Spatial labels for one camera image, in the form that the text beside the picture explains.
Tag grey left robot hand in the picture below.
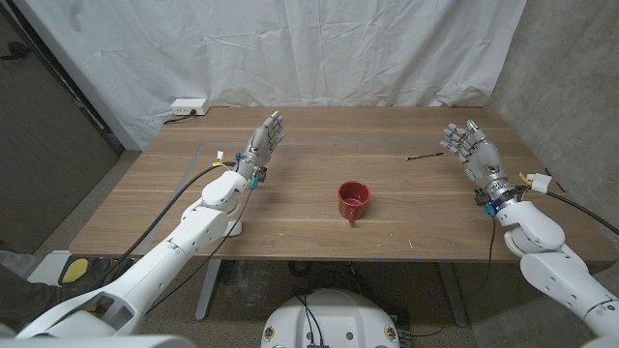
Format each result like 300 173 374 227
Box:
235 110 286 190

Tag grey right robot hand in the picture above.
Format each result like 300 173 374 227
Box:
438 119 526 214

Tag red mug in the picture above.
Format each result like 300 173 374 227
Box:
337 180 372 222

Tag white power strip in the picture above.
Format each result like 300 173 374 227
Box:
170 98 211 117

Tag white backdrop cloth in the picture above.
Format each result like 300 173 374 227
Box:
14 0 528 151

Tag grey table leg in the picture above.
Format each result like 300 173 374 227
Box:
194 259 222 322
437 262 469 329

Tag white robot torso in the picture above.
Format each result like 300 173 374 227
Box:
260 288 401 348

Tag black floor power strip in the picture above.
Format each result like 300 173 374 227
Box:
394 313 412 348

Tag dark door panel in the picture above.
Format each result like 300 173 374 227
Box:
0 4 122 255

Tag black and yellow object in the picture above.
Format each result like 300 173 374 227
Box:
57 255 91 285

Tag white floor box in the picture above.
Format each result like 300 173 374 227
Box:
27 249 74 285

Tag dark grey fabric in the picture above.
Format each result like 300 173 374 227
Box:
0 258 132 334

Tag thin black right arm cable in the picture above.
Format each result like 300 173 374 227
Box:
476 216 498 291

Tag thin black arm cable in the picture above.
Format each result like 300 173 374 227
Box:
143 186 255 316
476 216 498 291

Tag black power strip cord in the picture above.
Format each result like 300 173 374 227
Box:
162 109 197 126

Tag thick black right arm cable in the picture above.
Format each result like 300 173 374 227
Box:
544 189 619 237

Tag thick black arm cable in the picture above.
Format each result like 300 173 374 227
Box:
99 162 238 286
544 189 619 237

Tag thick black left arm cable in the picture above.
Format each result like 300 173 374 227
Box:
99 162 238 286

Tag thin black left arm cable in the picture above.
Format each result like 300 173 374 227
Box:
143 186 255 316

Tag black cable bundle under table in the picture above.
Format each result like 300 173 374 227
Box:
289 260 388 310

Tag black torso cables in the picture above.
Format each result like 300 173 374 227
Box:
295 293 325 347

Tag black door handle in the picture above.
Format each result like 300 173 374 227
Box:
0 41 33 62

